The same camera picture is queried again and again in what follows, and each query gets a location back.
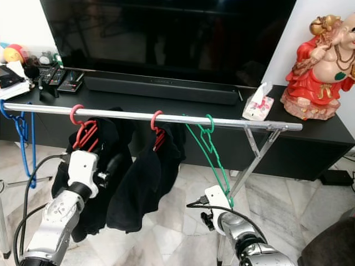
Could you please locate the silver metal clothes rack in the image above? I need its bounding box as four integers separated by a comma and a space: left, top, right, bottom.
0, 102, 303, 266

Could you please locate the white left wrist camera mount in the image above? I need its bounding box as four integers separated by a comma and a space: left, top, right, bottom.
68, 151, 100, 192

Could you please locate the black shirt green logo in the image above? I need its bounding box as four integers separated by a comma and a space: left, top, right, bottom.
105, 119, 185, 233
52, 114, 128, 243

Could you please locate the black wallet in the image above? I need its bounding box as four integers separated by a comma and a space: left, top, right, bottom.
0, 66, 18, 89

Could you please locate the black power adapter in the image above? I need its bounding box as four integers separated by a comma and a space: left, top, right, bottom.
318, 169, 354, 187

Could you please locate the red plastic hanger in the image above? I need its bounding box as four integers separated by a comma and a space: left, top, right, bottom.
69, 104, 99, 154
150, 110, 167, 151

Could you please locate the orange round toy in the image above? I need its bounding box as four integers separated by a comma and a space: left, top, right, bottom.
4, 44, 28, 64

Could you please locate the small black electronic box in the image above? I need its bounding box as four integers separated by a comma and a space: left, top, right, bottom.
58, 72, 85, 94

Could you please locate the black flat screen television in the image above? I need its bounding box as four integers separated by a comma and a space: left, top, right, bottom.
40, 0, 297, 88

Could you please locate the black soundbar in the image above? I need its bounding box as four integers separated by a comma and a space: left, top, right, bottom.
83, 75, 240, 106

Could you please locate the red laughing Buddha statue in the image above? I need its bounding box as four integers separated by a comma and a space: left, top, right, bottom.
281, 15, 355, 121

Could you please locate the white pink tissue pack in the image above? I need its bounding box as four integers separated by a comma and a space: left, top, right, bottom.
242, 83, 275, 121

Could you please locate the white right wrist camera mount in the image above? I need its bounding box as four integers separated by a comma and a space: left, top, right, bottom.
204, 185, 232, 233

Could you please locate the black remote control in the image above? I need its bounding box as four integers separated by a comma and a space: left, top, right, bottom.
40, 65, 60, 90

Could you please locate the white paper stack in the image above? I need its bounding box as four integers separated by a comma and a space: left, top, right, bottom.
0, 61, 34, 100

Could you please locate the blue plastic hanger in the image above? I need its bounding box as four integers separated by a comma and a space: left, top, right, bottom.
0, 100, 37, 189

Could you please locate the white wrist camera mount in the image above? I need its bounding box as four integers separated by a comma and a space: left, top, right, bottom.
204, 185, 232, 233
68, 151, 100, 192

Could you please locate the green plastic hanger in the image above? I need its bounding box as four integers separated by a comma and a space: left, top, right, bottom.
183, 114, 235, 209

